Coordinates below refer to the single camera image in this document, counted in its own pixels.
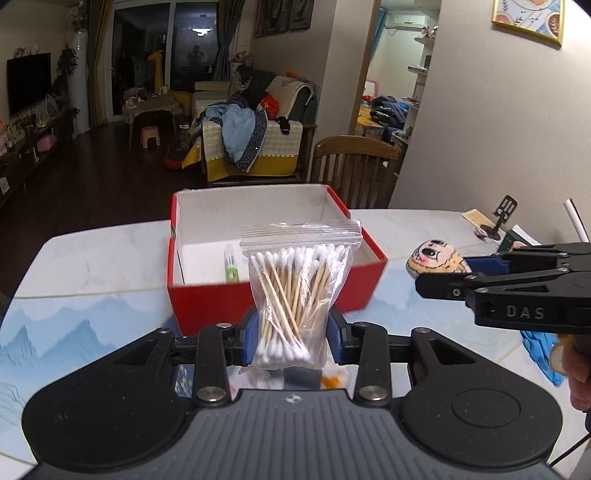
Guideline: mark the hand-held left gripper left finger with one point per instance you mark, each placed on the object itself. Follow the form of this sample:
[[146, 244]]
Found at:
[[249, 339]]

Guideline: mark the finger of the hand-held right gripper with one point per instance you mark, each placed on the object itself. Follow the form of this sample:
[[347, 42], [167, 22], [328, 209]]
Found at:
[[443, 286], [489, 265]]

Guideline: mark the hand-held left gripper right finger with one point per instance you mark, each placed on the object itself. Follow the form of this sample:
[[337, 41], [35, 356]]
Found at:
[[336, 339]]

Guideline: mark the cartoon face plush toy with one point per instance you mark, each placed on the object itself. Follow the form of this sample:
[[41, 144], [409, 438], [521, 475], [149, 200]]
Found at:
[[434, 258]]

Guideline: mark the red cardboard box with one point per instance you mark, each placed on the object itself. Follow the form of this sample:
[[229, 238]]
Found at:
[[207, 304]]

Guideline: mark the clear bag of cotton swabs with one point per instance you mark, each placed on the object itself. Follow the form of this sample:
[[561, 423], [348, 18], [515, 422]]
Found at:
[[295, 286]]

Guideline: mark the person's right hand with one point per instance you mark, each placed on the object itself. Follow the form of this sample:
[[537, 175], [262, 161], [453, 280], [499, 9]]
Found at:
[[577, 369]]

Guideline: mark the dark green box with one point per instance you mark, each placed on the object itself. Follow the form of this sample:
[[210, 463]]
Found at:
[[510, 240]]

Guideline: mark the small purple item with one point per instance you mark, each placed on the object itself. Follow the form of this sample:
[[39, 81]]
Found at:
[[485, 232]]

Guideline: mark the blue cloth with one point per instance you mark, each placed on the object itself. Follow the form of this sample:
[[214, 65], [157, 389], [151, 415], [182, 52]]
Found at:
[[540, 355]]

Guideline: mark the beige card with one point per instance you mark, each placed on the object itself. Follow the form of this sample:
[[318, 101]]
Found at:
[[475, 217]]

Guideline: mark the black phone stand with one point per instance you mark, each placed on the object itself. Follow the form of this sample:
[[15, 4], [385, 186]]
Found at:
[[503, 212]]

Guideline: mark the green and white tube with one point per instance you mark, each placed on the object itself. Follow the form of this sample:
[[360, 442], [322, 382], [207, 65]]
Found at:
[[232, 267]]

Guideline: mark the wooden chair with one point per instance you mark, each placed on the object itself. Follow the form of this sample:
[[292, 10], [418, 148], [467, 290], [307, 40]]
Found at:
[[355, 152]]

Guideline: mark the bed with clothes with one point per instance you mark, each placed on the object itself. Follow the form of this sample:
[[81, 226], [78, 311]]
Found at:
[[388, 113]]

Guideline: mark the red round floor toy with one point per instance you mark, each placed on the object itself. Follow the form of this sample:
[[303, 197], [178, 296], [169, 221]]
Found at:
[[173, 160]]

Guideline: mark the sofa with lace cover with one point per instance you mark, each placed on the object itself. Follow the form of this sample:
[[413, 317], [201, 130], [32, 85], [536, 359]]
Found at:
[[277, 143]]

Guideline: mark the pile of blue clothes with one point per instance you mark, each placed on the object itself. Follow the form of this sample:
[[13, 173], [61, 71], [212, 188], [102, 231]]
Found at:
[[240, 134]]

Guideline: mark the pink plastic stool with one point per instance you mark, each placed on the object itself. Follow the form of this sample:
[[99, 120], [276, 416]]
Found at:
[[148, 134]]

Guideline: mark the wooden coffee table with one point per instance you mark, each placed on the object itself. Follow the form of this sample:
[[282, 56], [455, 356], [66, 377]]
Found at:
[[152, 107]]

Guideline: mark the pink bag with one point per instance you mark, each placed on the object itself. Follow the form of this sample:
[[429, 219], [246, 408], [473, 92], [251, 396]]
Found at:
[[46, 144]]

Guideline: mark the yellow giraffe toy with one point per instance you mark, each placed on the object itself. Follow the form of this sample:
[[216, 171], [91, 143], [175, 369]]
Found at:
[[157, 69]]

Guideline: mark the dark television cabinet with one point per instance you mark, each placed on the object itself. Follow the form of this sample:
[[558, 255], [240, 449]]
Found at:
[[27, 157]]

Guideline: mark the grey window curtain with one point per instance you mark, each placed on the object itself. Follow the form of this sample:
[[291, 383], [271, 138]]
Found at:
[[224, 41], [99, 60]]

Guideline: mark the white floor air conditioner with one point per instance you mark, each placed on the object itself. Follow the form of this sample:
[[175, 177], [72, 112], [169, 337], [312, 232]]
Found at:
[[81, 92]]

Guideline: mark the green houseplant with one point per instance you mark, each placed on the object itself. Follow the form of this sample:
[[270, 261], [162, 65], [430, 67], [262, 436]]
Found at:
[[67, 62]]

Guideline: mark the black television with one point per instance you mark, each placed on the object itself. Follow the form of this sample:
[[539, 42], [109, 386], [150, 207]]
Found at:
[[28, 83]]

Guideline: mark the yellow framed wall picture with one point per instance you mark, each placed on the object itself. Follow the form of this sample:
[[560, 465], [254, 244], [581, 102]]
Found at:
[[526, 18]]

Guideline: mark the white wall air conditioner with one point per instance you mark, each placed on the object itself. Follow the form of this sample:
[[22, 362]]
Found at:
[[406, 17]]

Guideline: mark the dark framed wall picture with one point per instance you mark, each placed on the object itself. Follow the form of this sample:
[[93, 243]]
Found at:
[[265, 16], [302, 14]]

